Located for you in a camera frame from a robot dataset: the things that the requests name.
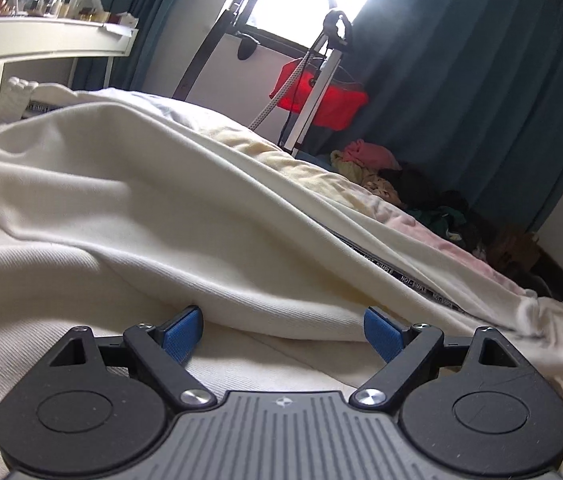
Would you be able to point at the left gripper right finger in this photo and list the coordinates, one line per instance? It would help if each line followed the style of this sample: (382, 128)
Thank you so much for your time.
(411, 356)

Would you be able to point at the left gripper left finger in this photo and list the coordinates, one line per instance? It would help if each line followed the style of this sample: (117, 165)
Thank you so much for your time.
(160, 354)

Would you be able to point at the cream white sweatpants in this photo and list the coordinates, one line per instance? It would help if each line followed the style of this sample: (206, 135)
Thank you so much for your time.
(111, 216)

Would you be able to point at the pile of assorted clothes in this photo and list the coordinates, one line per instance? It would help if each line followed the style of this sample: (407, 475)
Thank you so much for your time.
(509, 256)

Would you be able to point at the pastel pink bed sheet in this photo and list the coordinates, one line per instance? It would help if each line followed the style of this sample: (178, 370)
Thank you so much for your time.
(476, 292)

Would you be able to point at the black white standing panel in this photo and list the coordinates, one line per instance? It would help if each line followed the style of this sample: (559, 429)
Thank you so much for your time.
(204, 52)

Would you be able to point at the blue curtain right panel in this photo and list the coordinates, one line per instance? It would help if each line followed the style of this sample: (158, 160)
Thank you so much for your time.
(470, 93)

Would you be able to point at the white vanity desk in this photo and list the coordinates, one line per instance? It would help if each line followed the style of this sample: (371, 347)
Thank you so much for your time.
(34, 39)

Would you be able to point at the dark window frame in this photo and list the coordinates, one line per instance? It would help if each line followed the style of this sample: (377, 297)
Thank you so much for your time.
(286, 30)

